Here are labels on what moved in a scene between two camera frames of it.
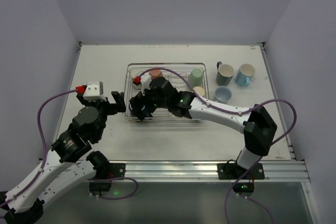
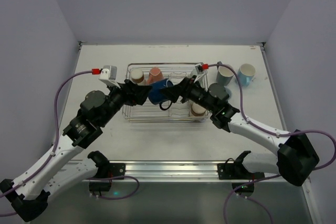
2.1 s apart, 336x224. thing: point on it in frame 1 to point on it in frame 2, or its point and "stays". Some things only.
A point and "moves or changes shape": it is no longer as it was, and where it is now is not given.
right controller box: x=243 y=187 stays
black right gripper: x=142 y=102 to x=184 y=89
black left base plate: x=116 y=170 stays
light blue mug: x=245 y=74 stays
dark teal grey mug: x=225 y=73 stays
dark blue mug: x=137 y=107 moves or changes shape
